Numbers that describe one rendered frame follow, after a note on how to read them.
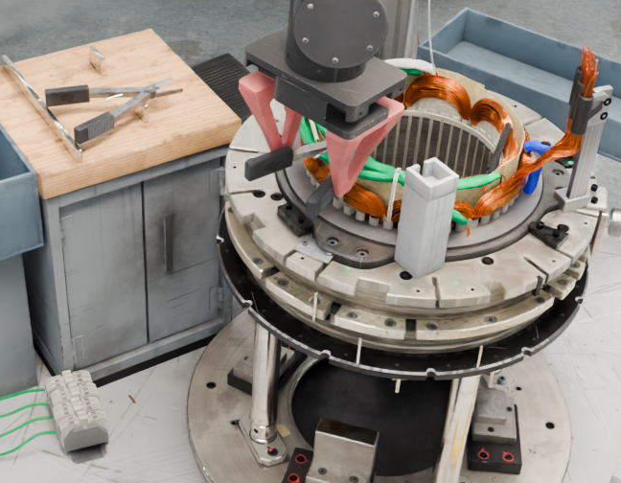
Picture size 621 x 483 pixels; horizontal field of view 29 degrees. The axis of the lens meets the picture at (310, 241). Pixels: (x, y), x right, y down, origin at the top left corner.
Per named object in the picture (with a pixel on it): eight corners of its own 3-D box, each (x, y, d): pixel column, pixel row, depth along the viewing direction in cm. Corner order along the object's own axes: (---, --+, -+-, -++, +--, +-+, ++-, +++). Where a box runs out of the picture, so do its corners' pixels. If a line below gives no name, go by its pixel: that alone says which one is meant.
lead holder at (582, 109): (576, 138, 91) (586, 101, 89) (541, 111, 94) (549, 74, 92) (613, 125, 93) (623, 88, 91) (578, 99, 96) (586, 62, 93)
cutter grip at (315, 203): (313, 220, 87) (315, 203, 86) (304, 217, 87) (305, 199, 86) (339, 191, 89) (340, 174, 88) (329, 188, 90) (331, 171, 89)
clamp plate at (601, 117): (606, 123, 95) (614, 92, 93) (580, 128, 94) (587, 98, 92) (602, 120, 95) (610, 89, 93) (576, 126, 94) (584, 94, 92)
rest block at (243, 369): (295, 359, 124) (296, 344, 123) (267, 392, 120) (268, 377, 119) (261, 343, 125) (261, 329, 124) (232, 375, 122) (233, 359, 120)
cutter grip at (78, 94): (46, 107, 110) (45, 93, 109) (45, 103, 111) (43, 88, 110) (90, 103, 111) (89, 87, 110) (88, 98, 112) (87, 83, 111)
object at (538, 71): (618, 289, 141) (679, 82, 123) (581, 341, 134) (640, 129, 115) (433, 209, 151) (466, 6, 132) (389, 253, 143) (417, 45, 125)
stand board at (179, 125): (43, 200, 106) (41, 178, 104) (-34, 95, 118) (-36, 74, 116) (241, 140, 114) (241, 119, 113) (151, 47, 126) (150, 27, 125)
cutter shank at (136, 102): (114, 124, 108) (114, 118, 107) (107, 121, 108) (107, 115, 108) (156, 94, 112) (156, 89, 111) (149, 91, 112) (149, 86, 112)
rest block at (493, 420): (471, 441, 117) (474, 425, 115) (470, 401, 121) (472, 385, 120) (515, 445, 117) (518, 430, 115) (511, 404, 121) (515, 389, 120)
